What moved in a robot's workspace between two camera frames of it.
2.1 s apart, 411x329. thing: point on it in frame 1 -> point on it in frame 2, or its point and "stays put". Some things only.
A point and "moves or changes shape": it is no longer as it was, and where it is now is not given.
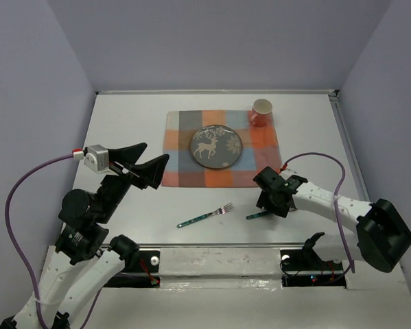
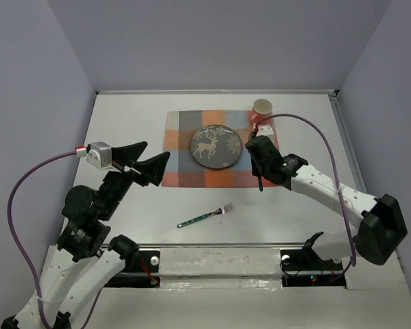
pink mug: (261, 112) stays put
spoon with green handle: (259, 214) moves or changes shape
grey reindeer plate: (216, 146) stays put
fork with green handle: (220, 211) stays put
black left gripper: (127, 173) stays put
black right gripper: (274, 201) -> (257, 166)
